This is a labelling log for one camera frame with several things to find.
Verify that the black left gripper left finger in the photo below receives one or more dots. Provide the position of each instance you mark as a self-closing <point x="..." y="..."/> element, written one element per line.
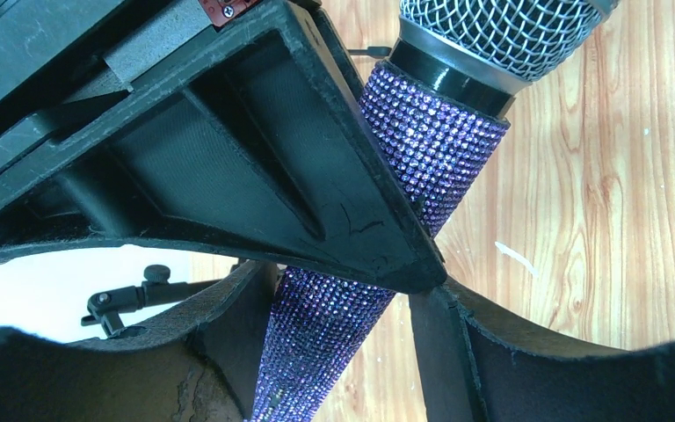
<point x="197" y="361"/>

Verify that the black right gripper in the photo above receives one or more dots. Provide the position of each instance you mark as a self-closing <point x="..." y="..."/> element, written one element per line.
<point x="142" y="122"/>

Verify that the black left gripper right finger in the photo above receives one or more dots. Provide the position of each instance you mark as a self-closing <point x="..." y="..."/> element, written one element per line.
<point x="481" y="362"/>

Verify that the purple glitter microphone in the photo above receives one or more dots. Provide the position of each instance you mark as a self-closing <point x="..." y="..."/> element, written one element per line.
<point x="437" y="107"/>

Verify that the round base microphone stand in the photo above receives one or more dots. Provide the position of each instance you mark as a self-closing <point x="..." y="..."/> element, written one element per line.
<point x="106" y="306"/>

